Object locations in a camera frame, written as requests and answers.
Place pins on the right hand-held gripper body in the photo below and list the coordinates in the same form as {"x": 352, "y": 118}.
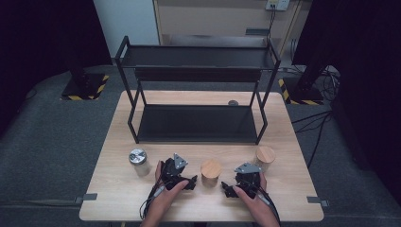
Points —
{"x": 249, "y": 179}

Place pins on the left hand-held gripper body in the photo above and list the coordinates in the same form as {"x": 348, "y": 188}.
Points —
{"x": 171, "y": 171}

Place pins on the short jar with wooden lid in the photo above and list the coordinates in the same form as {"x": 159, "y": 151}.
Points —
{"x": 211, "y": 168}

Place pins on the glass jar with silver lid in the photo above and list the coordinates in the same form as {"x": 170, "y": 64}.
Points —
{"x": 137, "y": 156}

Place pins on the black metal shelf rack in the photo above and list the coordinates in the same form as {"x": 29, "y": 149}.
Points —
{"x": 195, "y": 123}

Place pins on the person's right hand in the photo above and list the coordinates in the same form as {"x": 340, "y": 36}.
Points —
{"x": 252, "y": 205}

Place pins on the person's left hand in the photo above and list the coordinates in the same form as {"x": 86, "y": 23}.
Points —
{"x": 165, "y": 198}

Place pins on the tall jar with wooden lid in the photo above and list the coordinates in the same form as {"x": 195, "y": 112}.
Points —
{"x": 265, "y": 154}

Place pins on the round grey table grommet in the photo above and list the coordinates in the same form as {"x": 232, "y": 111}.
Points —
{"x": 233, "y": 102}

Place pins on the black stand with striped base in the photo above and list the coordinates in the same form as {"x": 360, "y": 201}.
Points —
{"x": 83, "y": 86}
{"x": 302, "y": 94}

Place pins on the dark curtain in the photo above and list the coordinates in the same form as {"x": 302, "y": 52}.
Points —
{"x": 365, "y": 78}
{"x": 38, "y": 38}

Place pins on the beige cabinet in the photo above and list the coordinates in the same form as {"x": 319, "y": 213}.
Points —
{"x": 214, "y": 19}

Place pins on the grey table bracket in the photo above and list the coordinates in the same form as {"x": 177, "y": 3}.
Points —
{"x": 85, "y": 197}
{"x": 317, "y": 200}

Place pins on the white wall socket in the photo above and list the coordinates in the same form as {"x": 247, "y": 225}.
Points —
{"x": 278, "y": 4}

